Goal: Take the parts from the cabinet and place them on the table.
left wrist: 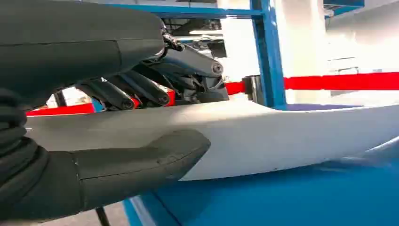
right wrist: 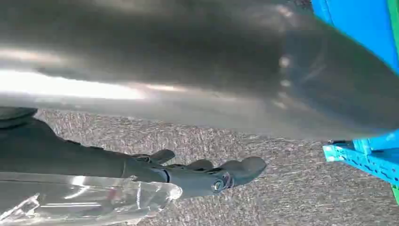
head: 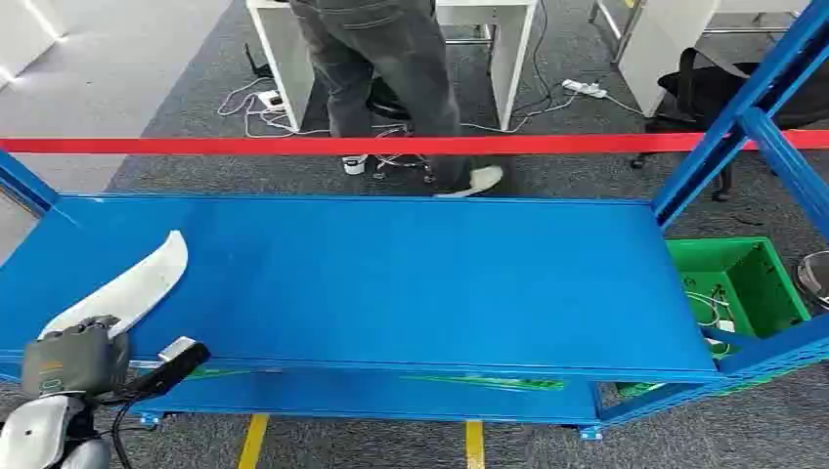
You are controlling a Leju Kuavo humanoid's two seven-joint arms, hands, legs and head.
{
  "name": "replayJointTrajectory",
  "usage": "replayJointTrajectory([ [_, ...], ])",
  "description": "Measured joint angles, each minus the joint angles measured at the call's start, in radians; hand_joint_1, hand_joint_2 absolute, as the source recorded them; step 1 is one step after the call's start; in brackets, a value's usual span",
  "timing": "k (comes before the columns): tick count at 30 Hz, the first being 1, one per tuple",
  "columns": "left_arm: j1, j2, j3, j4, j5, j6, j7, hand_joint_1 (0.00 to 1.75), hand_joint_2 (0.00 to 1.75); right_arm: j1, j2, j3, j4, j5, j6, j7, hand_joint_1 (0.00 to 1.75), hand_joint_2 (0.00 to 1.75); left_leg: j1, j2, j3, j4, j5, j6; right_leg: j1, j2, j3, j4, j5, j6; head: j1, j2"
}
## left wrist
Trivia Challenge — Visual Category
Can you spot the dark background machine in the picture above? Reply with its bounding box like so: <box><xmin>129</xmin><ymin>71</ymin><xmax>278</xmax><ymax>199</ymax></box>
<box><xmin>162</xmin><ymin>18</ymin><xmax>228</xmax><ymax>59</ymax></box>

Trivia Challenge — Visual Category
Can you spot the blue overhead beam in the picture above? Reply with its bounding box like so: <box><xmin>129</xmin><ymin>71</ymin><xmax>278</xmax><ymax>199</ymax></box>
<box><xmin>322</xmin><ymin>0</ymin><xmax>365</xmax><ymax>17</ymax></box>

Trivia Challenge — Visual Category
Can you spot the white curved panel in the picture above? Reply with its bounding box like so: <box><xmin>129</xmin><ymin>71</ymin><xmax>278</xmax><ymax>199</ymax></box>
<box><xmin>24</xmin><ymin>99</ymin><xmax>399</xmax><ymax>182</ymax></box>

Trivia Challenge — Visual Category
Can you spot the ribbed grey left arm sleeve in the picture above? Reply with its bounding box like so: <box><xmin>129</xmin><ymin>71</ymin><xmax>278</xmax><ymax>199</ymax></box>
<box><xmin>0</xmin><ymin>89</ymin><xmax>49</xmax><ymax>194</ymax></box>

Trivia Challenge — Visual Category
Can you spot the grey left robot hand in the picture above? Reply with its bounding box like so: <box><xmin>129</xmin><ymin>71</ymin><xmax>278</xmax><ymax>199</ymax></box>
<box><xmin>0</xmin><ymin>0</ymin><xmax>230</xmax><ymax>224</ymax></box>

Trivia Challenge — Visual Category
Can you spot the black barrier stanchion post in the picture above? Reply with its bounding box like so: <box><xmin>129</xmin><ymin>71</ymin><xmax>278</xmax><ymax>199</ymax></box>
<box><xmin>242</xmin><ymin>74</ymin><xmax>265</xmax><ymax>105</ymax></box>

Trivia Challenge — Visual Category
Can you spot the black thin leg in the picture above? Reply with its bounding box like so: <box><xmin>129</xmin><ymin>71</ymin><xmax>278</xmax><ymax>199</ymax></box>
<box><xmin>95</xmin><ymin>207</ymin><xmax>112</xmax><ymax>226</ymax></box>

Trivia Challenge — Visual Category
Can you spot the red barrier belt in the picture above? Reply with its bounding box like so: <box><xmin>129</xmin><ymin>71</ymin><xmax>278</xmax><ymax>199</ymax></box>
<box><xmin>283</xmin><ymin>72</ymin><xmax>399</xmax><ymax>91</ymax></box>
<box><xmin>26</xmin><ymin>81</ymin><xmax>247</xmax><ymax>117</ymax></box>

